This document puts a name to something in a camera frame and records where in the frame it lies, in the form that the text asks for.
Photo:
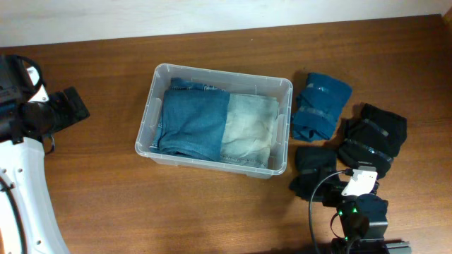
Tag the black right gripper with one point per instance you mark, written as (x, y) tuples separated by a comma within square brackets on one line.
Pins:
[(335, 194)]

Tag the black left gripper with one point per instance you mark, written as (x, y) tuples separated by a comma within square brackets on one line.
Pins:
[(74, 111)]

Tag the small black clothing bundle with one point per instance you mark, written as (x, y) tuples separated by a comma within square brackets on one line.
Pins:
[(312, 164)]

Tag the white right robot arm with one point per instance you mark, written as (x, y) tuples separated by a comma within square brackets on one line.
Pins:
[(362, 214)]

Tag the light blue jeans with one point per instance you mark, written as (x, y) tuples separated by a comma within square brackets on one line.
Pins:
[(249, 130)]

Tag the clear plastic storage bin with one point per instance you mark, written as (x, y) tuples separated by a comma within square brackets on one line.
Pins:
[(279, 88)]

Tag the dark blue jeans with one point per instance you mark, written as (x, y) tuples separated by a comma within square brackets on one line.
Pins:
[(192, 121)]

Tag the blue taped clothing bundle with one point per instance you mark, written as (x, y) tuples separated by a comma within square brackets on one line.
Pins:
[(319, 106)]

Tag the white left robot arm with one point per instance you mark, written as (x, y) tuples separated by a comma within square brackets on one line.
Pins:
[(29, 116)]

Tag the black taped clothing bundle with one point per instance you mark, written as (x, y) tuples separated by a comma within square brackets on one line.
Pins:
[(376, 138)]

